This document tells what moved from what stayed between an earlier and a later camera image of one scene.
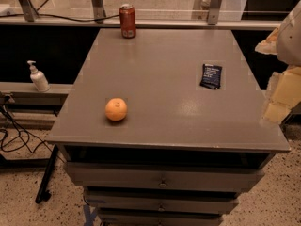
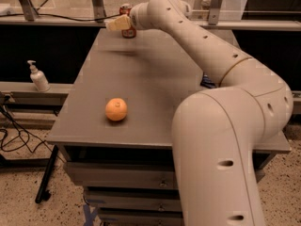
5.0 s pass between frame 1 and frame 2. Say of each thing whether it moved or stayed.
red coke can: stayed
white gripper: moved
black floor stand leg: stayed
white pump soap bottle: stayed
